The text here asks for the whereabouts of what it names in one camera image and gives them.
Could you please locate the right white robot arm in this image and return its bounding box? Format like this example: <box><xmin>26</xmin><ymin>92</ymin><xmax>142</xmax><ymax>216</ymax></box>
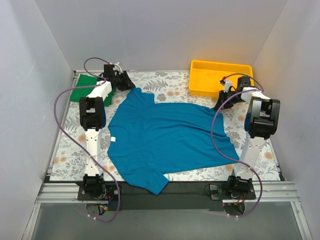
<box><xmin>210</xmin><ymin>73</ymin><xmax>281</xmax><ymax>202</ymax></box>

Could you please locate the blue t shirt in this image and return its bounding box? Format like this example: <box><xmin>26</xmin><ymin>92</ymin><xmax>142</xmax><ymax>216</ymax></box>
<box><xmin>107</xmin><ymin>87</ymin><xmax>238</xmax><ymax>195</ymax></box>

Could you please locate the yellow plastic tray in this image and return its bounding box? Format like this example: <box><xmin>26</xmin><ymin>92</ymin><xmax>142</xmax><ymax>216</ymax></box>
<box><xmin>188</xmin><ymin>60</ymin><xmax>253</xmax><ymax>98</ymax></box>

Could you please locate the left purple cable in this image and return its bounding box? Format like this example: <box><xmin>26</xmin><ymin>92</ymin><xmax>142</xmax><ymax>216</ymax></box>
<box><xmin>54</xmin><ymin>57</ymin><xmax>122</xmax><ymax>223</ymax></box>

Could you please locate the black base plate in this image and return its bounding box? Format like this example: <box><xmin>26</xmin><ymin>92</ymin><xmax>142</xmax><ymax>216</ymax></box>
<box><xmin>76</xmin><ymin>181</ymin><xmax>256</xmax><ymax>212</ymax></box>

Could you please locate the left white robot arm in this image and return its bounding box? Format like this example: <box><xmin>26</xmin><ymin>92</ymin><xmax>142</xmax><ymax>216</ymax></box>
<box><xmin>79</xmin><ymin>62</ymin><xmax>135</xmax><ymax>200</ymax></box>

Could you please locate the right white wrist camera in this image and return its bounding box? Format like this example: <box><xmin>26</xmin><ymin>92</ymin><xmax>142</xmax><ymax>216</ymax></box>
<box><xmin>219</xmin><ymin>76</ymin><xmax>234</xmax><ymax>93</ymax></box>

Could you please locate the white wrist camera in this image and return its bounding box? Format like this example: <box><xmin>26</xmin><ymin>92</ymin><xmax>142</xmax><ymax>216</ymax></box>
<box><xmin>219</xmin><ymin>76</ymin><xmax>234</xmax><ymax>93</ymax></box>
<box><xmin>113</xmin><ymin>61</ymin><xmax>123</xmax><ymax>74</ymax></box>

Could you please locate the folded green t shirt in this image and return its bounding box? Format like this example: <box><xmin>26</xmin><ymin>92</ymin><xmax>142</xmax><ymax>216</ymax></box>
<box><xmin>69</xmin><ymin>74</ymin><xmax>115</xmax><ymax>108</ymax></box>

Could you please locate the aluminium frame rail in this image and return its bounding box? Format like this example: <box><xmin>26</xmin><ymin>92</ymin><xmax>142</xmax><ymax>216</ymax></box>
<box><xmin>36</xmin><ymin>181</ymin><xmax>300</xmax><ymax>203</ymax></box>

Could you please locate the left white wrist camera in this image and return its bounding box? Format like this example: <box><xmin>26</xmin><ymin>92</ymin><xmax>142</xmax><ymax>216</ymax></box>
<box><xmin>113</xmin><ymin>61</ymin><xmax>123</xmax><ymax>74</ymax></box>

